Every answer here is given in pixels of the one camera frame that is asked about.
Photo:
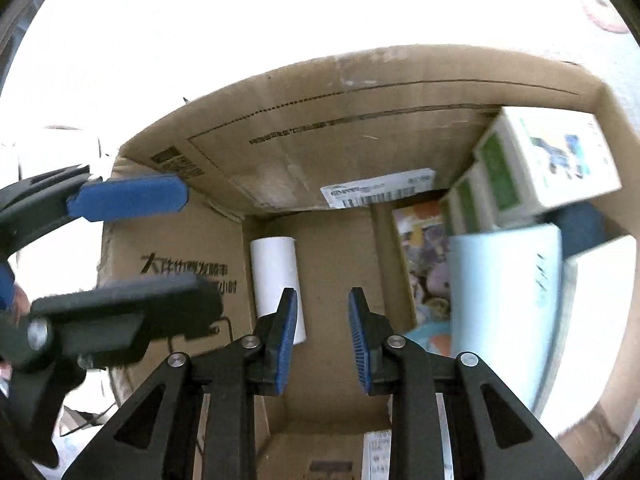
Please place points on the blue white wipes pack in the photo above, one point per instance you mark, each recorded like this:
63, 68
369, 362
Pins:
504, 292

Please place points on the white paper tube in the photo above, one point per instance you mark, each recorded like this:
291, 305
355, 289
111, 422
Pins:
274, 268

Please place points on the colourful picture card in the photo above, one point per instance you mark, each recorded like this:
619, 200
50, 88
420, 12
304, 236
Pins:
423, 240

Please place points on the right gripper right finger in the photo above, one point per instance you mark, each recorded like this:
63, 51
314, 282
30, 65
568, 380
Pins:
492, 433

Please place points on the dark blue denim pouch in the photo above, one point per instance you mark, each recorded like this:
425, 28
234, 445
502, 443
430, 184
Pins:
581, 226

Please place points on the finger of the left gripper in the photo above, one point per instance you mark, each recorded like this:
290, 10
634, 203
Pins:
36, 206
114, 325

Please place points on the brown cardboard box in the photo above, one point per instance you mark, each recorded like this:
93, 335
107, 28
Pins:
256, 155

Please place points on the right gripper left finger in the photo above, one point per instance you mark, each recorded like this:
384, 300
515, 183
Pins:
201, 407

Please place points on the spiral notebook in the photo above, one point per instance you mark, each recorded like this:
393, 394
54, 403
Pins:
596, 293

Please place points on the panda print carton box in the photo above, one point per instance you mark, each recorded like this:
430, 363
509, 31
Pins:
538, 159

